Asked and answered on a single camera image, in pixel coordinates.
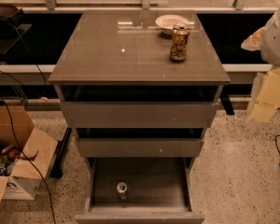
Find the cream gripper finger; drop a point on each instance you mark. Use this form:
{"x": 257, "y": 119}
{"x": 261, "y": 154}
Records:
{"x": 265, "y": 96}
{"x": 253, "y": 42}

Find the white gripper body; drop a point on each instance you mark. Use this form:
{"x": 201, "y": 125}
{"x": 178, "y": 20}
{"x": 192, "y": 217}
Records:
{"x": 277, "y": 39}

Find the silver redbull can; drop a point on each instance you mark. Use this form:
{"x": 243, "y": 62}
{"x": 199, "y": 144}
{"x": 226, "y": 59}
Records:
{"x": 122, "y": 191}

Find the gold soda can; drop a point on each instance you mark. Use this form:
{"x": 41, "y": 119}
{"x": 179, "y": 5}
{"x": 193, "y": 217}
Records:
{"x": 180, "y": 37}

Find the grey drawer cabinet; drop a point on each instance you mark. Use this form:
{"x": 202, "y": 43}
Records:
{"x": 121, "y": 57}

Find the top grey drawer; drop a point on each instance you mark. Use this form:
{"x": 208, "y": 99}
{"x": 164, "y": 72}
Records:
{"x": 101, "y": 115}

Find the bottom open grey drawer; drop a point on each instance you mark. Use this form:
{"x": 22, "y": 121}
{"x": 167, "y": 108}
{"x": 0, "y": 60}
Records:
{"x": 158, "y": 192}

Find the middle grey drawer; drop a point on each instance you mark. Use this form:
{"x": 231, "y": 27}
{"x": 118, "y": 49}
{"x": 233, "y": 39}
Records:
{"x": 137, "y": 148}

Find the white bowl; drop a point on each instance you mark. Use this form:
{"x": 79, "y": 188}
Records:
{"x": 167, "y": 22}

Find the black table leg base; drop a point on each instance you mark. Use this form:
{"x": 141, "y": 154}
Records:
{"x": 56, "y": 170}

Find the dark device on left shelf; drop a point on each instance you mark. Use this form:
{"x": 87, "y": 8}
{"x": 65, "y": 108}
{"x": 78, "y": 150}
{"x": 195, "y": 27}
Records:
{"x": 12, "y": 29}

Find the open cardboard box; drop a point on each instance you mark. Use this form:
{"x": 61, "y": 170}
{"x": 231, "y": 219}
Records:
{"x": 25, "y": 154}

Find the snack bags in box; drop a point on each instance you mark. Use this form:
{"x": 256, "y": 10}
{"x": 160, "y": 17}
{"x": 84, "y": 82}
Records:
{"x": 8, "y": 156}

